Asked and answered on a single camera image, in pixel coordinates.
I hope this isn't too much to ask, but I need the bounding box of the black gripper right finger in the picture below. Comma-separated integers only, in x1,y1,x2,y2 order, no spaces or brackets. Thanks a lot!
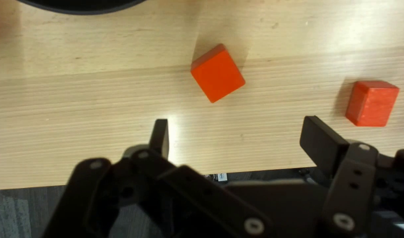
299,115,404,238

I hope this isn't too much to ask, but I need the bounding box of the black bowl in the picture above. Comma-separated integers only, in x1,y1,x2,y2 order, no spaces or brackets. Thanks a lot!
16,0,147,17

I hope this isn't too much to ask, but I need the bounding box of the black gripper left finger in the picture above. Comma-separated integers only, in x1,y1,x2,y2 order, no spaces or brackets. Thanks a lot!
42,117,274,238

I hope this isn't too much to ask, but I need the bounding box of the small orange wooden block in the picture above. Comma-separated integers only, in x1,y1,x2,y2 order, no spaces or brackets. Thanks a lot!
344,79,402,128
189,42,249,105

